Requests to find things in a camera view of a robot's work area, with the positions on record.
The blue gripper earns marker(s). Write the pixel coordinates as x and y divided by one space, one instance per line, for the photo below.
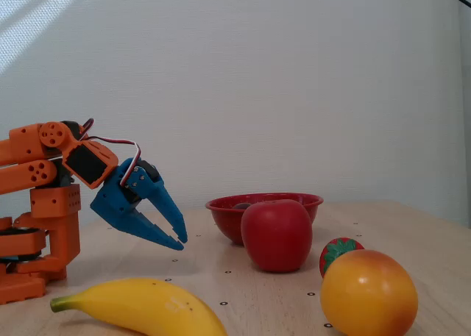
115 200

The red speckled bowl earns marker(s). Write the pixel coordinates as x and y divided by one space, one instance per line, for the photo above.
224 222

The yellow toy banana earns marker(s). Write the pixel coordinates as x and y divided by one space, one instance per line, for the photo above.
147 306

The red toy apple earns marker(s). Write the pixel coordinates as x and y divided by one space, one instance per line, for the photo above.
276 236

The red toy strawberry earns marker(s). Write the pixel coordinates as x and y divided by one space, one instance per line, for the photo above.
336 249

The orange yellow toy peach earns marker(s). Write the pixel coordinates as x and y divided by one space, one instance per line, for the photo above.
368 295

